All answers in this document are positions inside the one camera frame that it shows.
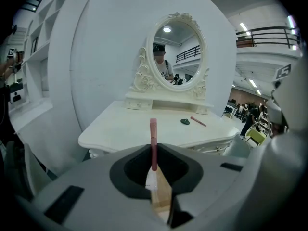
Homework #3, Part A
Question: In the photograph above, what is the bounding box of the white bookshelf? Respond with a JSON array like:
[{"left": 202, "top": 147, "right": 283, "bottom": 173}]
[{"left": 23, "top": 0, "right": 90, "bottom": 101}]

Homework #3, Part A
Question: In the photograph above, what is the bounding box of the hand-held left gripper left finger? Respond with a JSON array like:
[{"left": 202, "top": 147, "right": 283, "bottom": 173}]
[{"left": 31, "top": 143, "right": 167, "bottom": 231}]

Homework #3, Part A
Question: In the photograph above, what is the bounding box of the person's right hand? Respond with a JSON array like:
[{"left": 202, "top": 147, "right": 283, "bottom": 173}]
[{"left": 268, "top": 121, "right": 290, "bottom": 140}]

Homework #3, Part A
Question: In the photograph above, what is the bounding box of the black balcony railing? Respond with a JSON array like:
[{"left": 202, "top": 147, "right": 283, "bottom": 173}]
[{"left": 235, "top": 26, "right": 301, "bottom": 48}]

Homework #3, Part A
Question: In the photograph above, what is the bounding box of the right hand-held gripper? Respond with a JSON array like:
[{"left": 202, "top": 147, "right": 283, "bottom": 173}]
[{"left": 265, "top": 63, "right": 293, "bottom": 129}]

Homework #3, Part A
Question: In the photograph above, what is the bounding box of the white ornate dressing table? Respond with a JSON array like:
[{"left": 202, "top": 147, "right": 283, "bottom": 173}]
[{"left": 78, "top": 91, "right": 240, "bottom": 160}]

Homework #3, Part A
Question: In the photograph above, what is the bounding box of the white carved closed drawer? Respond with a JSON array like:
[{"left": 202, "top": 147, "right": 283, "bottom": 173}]
[{"left": 185, "top": 141, "right": 231, "bottom": 154}]

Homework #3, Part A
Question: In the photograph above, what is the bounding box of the person's white shirt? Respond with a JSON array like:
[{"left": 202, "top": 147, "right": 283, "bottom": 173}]
[{"left": 271, "top": 54, "right": 308, "bottom": 134}]

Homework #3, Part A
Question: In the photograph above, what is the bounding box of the oval mirror, white frame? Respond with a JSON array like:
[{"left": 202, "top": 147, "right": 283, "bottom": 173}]
[{"left": 129, "top": 12, "right": 210, "bottom": 101}]

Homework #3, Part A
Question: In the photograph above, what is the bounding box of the grey office chair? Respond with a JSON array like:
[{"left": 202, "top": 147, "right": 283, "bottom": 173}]
[{"left": 4, "top": 141, "right": 52, "bottom": 202}]

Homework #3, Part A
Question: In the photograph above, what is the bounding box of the pink pencil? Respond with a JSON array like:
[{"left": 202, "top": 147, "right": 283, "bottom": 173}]
[
  {"left": 149, "top": 118, "right": 158, "bottom": 172},
  {"left": 190, "top": 115, "right": 207, "bottom": 127}
]

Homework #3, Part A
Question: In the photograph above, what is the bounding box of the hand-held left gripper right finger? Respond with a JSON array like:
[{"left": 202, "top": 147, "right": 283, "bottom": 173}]
[{"left": 157, "top": 142, "right": 250, "bottom": 229}]

